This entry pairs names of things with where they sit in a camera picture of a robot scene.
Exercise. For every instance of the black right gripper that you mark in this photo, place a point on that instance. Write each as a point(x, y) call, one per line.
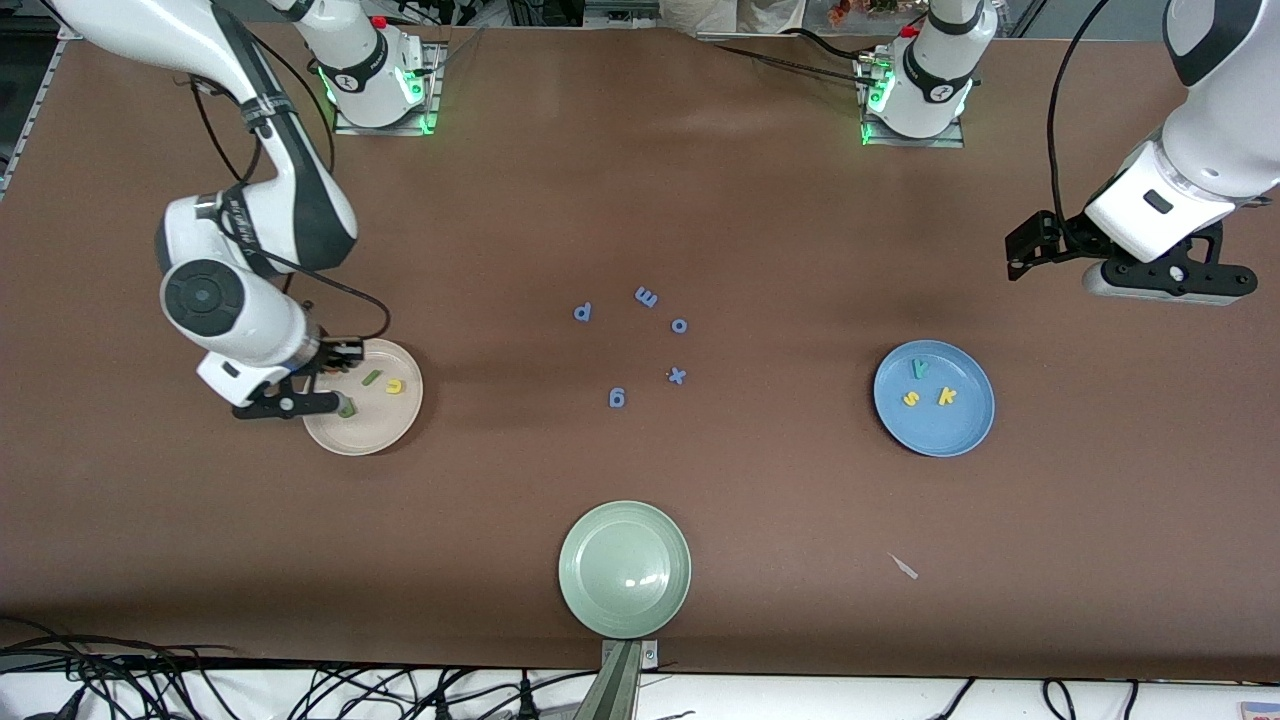
point(330, 356)

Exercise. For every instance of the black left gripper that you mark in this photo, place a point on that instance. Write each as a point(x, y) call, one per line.
point(1062, 240)

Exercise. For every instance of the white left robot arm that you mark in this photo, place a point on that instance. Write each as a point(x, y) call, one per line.
point(1200, 150)

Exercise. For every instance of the beige round plate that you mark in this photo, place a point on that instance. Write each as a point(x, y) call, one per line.
point(380, 425)

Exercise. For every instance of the blue round plate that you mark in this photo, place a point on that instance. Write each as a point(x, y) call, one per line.
point(934, 430)

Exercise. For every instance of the blue foam letter p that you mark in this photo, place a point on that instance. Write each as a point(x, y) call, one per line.
point(579, 314)

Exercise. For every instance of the blue foam letter m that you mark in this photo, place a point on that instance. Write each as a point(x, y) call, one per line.
point(646, 297)

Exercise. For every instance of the blue foam letter x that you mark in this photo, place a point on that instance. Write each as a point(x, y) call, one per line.
point(677, 376)

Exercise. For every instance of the pale green round plate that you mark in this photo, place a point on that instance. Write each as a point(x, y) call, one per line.
point(625, 570)

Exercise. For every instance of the small grey tape scrap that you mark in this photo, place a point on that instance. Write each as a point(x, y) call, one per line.
point(906, 568)

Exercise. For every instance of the person in beige clothes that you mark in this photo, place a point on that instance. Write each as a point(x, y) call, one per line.
point(730, 12)

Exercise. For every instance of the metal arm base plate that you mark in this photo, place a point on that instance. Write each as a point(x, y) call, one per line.
point(430, 100)
point(950, 140)

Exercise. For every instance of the aluminium frame rail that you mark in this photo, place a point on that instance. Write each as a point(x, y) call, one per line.
point(35, 110)

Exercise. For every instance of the grey metal camera pole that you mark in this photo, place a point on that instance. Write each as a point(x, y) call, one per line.
point(618, 685)

